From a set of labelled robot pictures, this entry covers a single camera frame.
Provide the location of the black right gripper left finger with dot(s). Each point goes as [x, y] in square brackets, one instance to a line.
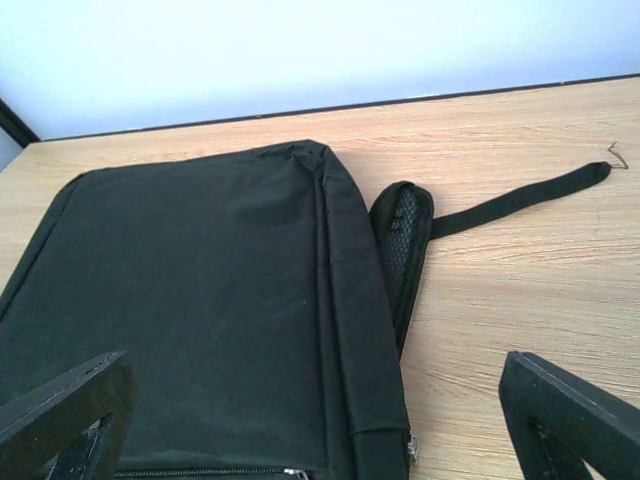
[76, 423]

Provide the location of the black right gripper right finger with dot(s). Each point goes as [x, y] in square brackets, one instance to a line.
[561, 426]

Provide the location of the black student backpack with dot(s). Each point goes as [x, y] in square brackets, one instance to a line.
[263, 306]

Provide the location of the black cage frame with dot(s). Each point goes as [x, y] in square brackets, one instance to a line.
[19, 132]

